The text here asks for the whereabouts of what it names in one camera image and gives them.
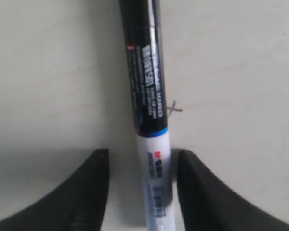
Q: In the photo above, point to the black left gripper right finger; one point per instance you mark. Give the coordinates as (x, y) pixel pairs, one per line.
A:
(208, 204)

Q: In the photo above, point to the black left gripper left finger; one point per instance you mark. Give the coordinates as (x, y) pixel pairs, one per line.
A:
(77, 204)

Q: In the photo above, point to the black white whiteboard marker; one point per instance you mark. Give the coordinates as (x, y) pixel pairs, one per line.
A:
(141, 23)

